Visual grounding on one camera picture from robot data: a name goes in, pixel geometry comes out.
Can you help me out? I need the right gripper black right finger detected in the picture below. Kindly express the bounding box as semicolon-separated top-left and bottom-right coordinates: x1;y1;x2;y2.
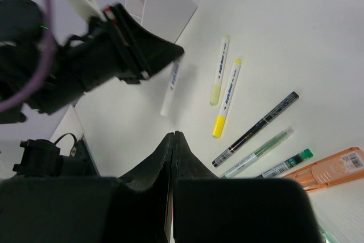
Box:
172;131;321;242

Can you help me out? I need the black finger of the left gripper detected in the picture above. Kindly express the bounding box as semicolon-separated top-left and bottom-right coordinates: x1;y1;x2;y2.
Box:
113;3;184;80

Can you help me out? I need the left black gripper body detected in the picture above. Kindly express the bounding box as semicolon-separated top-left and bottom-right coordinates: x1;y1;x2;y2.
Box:
26;19;148;114

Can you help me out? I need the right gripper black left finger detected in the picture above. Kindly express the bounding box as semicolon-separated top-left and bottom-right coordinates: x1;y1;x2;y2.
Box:
1;133;173;242

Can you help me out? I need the white pen red cap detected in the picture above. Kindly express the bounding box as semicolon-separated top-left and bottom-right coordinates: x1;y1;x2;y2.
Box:
160;60;181;117

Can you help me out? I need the white pen yellow tip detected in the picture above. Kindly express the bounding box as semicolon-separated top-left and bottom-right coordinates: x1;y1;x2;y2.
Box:
212;59;242;138

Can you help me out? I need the clear silver pen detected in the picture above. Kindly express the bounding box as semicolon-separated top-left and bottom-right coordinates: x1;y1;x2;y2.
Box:
221;127;294;179

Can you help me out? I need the green dark pen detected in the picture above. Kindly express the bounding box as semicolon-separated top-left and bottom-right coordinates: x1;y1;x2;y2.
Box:
257;149;313;179

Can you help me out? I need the dark grey pen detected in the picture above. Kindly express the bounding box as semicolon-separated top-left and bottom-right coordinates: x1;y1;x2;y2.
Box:
212;91;300;168

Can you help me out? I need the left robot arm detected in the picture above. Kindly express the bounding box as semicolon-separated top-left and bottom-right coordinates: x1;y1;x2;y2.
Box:
1;0;184;115

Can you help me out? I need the translucent pink pen holder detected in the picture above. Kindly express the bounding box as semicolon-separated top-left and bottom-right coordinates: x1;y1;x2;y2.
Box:
125;0;197;42

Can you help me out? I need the green translucent eraser case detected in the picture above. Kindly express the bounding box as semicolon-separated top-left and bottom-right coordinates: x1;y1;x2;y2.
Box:
318;220;338;243

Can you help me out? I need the orange translucent eraser case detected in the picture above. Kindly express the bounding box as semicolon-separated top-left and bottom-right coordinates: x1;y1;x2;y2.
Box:
284;147;363;191

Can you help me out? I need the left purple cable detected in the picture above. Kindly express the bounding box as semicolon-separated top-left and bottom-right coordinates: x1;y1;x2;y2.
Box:
0;0;55;113

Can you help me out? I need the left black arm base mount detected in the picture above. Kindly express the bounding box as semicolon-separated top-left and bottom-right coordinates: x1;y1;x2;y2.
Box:
13;133;99;178

